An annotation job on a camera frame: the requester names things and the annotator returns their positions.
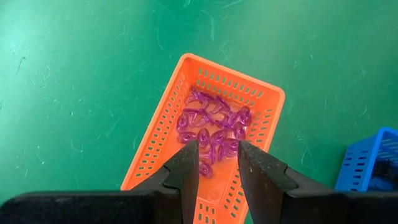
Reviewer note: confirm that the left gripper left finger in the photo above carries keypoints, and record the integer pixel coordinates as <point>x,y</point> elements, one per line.
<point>183,174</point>

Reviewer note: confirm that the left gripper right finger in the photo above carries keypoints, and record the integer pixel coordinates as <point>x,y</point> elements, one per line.
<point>264,180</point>

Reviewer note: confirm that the orange plastic basket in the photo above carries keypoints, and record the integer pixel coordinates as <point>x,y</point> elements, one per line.
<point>149,149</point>

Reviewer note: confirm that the green table mat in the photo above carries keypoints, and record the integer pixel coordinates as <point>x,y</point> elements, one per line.
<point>62,93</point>

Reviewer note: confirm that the blue plastic basket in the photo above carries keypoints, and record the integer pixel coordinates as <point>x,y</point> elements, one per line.
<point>354,168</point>

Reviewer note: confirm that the black plastic spider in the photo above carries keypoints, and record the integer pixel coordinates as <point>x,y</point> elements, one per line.
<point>385,169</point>

